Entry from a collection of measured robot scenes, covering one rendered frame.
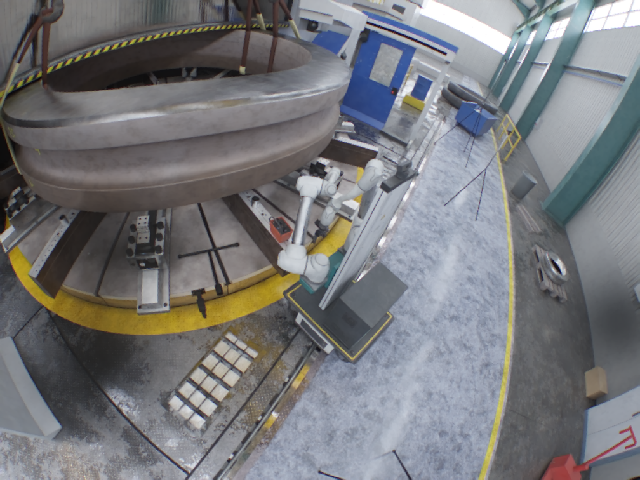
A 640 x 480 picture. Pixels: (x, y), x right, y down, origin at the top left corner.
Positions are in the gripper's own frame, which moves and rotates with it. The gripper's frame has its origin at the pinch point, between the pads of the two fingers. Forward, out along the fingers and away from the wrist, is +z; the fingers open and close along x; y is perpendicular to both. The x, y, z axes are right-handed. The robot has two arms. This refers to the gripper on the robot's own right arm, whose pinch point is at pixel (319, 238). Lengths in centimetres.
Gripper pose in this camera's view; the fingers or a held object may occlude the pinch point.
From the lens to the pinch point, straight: 255.8
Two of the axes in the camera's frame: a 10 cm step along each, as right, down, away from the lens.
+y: 7.0, 6.4, -3.3
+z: -2.4, 6.4, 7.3
